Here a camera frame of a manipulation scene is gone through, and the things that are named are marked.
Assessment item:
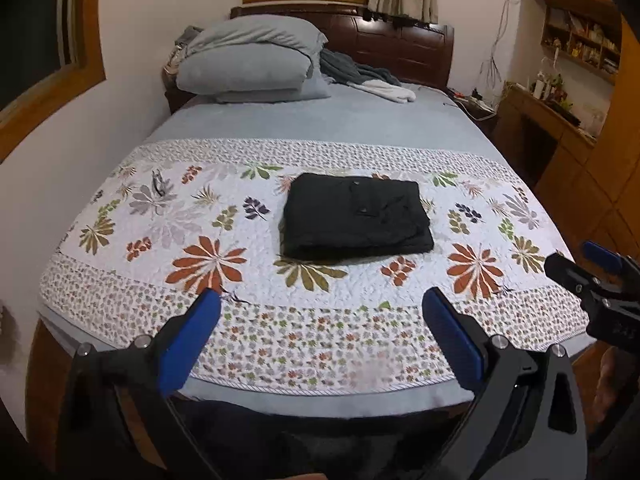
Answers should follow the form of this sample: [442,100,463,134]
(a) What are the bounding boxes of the black pants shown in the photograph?
[281,174,434,262]

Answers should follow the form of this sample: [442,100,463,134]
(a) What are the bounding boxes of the floral quilted bedspread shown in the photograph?
[40,139,588,396]

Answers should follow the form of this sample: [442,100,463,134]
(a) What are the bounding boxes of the grey bed sheet mattress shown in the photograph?
[34,81,597,418]

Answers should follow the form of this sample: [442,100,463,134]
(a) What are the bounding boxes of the dark wooden headboard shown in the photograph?
[163,3,454,114]

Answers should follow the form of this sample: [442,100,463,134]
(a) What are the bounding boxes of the grey and white clothes pile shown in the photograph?
[319,49,416,104]

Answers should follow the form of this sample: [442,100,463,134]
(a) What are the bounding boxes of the grey pillow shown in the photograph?
[176,14,331,103]

